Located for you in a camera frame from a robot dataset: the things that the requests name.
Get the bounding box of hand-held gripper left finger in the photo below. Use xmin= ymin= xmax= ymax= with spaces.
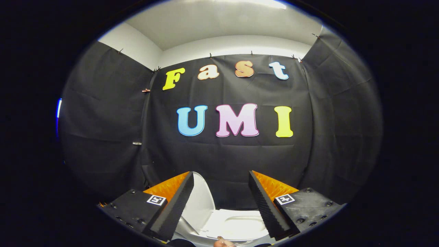
xmin=97 ymin=171 xmax=195 ymax=242

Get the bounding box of white toilet seat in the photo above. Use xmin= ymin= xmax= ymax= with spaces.
xmin=205 ymin=209 xmax=270 ymax=241

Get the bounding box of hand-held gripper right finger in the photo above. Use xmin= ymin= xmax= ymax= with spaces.
xmin=249 ymin=170 xmax=345 ymax=241

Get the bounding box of black backdrop cloth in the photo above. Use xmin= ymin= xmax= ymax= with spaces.
xmin=58 ymin=26 xmax=383 ymax=211

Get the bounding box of white toilet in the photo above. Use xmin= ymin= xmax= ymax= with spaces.
xmin=173 ymin=220 xmax=275 ymax=247

